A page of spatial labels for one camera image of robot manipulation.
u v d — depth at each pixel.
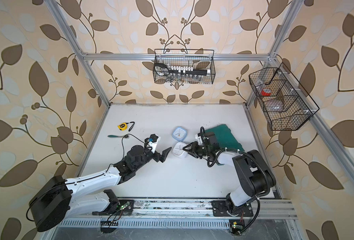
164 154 0.72
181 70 0.82
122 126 1.05
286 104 0.73
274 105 0.72
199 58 0.91
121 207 0.74
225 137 0.99
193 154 0.81
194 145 0.82
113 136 1.01
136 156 0.61
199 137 0.86
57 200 0.42
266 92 0.81
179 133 1.00
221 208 0.74
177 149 0.89
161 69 0.83
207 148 0.73
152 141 0.67
